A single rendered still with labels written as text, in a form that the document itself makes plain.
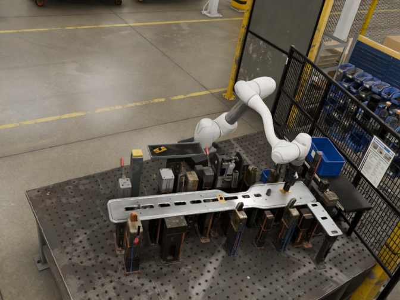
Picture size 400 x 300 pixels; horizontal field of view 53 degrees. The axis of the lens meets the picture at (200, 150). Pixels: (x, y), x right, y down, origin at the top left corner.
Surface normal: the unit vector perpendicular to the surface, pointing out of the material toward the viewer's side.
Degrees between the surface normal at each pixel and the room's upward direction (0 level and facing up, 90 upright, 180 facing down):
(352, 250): 0
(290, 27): 92
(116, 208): 0
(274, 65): 89
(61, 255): 0
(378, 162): 90
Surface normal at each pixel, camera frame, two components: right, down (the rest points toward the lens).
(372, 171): -0.94, 0.05
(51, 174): 0.15, -0.80
